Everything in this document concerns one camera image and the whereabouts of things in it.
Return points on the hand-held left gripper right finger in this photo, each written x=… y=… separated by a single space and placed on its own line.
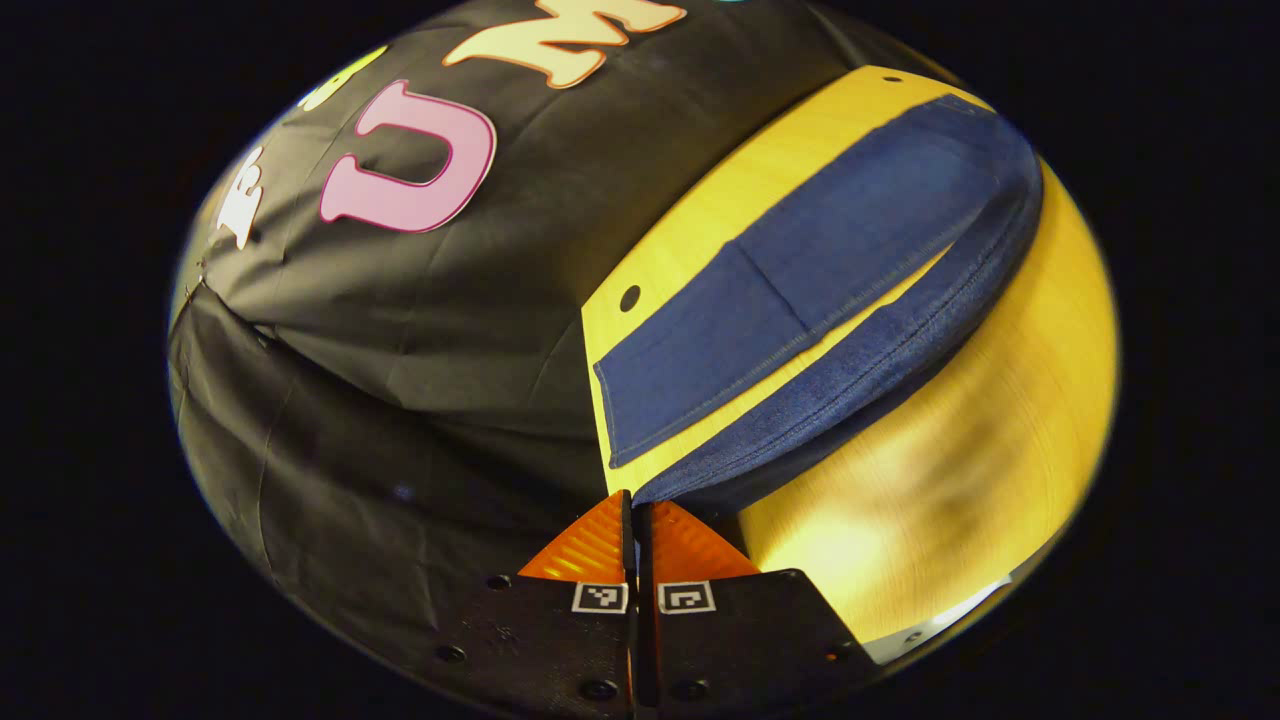
x=740 y=640

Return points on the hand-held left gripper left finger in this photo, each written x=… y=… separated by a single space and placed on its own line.
x=560 y=650

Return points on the blue denim jeans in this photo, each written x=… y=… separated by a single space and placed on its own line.
x=850 y=240

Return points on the black backdrop cloth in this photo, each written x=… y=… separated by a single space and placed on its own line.
x=450 y=330

